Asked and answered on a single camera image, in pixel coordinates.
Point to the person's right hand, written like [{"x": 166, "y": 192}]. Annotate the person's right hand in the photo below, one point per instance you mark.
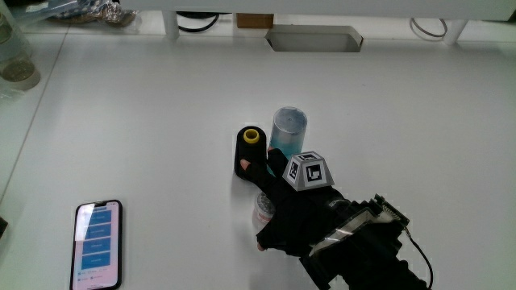
[{"x": 290, "y": 213}]

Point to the small clear paper clip jar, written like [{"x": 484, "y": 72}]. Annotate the small clear paper clip jar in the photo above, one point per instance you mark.
[{"x": 261, "y": 211}]

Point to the black thread spool yellow core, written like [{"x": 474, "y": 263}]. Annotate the black thread spool yellow core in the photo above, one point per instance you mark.
[{"x": 250, "y": 155}]

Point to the clear blue plastic cup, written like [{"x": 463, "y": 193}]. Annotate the clear blue plastic cup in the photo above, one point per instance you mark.
[{"x": 287, "y": 135}]

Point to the black smartphone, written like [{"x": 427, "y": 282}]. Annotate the black smartphone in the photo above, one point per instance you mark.
[{"x": 97, "y": 245}]

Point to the brown cardboard box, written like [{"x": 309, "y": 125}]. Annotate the brown cardboard box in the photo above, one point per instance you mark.
[{"x": 255, "y": 20}]

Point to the white raised shelf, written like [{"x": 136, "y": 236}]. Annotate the white raised shelf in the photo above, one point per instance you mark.
[{"x": 322, "y": 7}]

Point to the white shelf leg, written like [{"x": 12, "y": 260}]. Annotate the white shelf leg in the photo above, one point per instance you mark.
[
  {"x": 454, "y": 31},
  {"x": 171, "y": 25}
]

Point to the clear plastic snack bag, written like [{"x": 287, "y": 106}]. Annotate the clear plastic snack bag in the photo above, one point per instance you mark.
[{"x": 96, "y": 12}]

